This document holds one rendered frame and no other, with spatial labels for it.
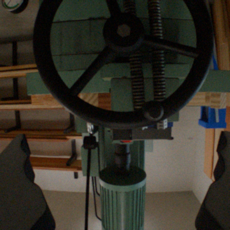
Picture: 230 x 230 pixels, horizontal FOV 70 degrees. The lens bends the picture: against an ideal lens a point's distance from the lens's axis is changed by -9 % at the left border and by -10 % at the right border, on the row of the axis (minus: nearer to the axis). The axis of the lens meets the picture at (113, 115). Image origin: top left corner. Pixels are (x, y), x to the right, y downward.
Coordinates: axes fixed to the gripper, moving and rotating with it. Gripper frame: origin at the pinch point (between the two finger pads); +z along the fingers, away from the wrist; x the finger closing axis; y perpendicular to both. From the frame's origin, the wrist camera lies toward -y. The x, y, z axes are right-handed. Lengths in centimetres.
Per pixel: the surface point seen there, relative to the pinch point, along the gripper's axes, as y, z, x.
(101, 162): 53, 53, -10
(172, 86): 5.2, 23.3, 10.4
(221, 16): -17, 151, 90
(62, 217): 236, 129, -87
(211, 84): 7.7, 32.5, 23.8
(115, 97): 7.3, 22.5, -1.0
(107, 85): 7.9, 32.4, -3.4
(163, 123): 11.5, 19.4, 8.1
